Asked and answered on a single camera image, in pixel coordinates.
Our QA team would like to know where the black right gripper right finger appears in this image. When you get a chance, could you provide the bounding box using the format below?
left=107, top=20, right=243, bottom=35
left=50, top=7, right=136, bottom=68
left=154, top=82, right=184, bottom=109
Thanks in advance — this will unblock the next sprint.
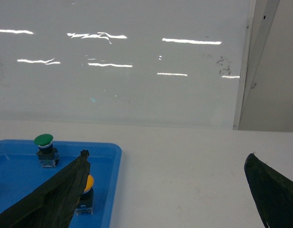
left=244, top=153, right=293, bottom=228

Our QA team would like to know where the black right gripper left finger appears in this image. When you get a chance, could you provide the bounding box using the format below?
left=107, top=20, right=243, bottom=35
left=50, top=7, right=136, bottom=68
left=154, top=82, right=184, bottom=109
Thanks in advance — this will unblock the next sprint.
left=0, top=150, right=90, bottom=228

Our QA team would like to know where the yellow mushroom push button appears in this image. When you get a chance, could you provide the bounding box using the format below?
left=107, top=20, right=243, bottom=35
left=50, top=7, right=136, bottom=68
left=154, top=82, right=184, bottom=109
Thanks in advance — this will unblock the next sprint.
left=75, top=175, right=94, bottom=216

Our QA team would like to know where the green mushroom push button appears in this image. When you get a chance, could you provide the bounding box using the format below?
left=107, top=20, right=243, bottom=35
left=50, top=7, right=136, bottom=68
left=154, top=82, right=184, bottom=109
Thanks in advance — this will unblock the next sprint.
left=34, top=133, right=59, bottom=168

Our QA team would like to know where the blue plastic tray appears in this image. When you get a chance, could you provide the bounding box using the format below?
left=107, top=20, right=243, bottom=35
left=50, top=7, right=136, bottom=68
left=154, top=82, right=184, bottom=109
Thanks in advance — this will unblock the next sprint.
left=0, top=140, right=122, bottom=228

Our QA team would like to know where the white glossy whiteboard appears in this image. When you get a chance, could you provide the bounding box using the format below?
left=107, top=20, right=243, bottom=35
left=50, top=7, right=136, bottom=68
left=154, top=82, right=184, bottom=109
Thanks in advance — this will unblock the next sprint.
left=0, top=0, right=253, bottom=129

